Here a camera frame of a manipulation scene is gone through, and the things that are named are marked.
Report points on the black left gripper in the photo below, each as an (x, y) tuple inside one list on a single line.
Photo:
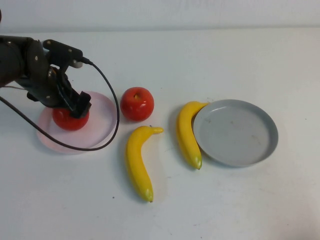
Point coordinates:
[(53, 95)]

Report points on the red yellow-streaked toy apple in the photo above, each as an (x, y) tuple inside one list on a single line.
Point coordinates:
[(67, 123)]

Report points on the dark red toy apple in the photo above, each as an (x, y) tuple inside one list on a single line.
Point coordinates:
[(136, 108)]

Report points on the long yellow toy banana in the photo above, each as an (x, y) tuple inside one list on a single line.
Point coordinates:
[(136, 162)]

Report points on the short yellow toy banana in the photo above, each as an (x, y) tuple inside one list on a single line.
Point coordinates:
[(186, 135)]

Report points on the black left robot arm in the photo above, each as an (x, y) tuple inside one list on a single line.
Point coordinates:
[(15, 62)]

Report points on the pink round plate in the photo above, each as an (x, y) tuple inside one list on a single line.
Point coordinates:
[(100, 125)]

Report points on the grey round plate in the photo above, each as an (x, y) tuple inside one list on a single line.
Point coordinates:
[(237, 135)]

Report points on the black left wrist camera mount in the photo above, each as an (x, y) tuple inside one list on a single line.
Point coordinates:
[(62, 51)]

